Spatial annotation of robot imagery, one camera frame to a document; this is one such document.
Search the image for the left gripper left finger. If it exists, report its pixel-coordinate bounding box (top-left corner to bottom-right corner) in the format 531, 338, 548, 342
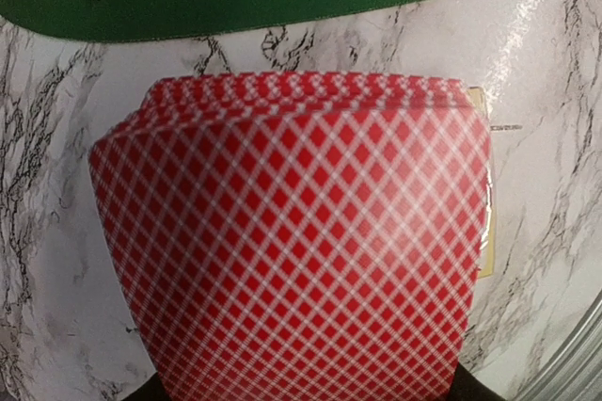
123, 375, 165, 401

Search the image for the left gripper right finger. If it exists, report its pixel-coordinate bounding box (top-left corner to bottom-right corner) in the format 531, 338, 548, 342
449, 364, 504, 401

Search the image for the red playing card deck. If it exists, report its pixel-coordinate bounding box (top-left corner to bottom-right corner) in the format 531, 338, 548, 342
88, 72, 490, 400

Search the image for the playing card box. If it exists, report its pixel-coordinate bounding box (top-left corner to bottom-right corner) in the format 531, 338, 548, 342
467, 87, 496, 280

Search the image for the aluminium front rail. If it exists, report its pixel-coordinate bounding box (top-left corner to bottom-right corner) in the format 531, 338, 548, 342
515, 294, 602, 401

